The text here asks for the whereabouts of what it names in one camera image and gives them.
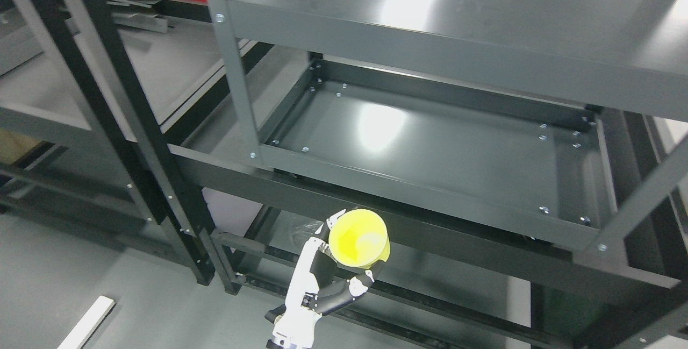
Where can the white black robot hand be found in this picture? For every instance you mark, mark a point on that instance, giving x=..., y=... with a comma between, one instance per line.
x=319, y=286

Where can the black metal rack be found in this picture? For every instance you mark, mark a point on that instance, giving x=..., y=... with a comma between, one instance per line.
x=108, y=92

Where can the yellow plastic cup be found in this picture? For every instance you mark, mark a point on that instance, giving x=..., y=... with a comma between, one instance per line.
x=359, y=238

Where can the dark grey metal shelf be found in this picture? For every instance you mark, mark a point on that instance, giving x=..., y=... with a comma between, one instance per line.
x=517, y=136

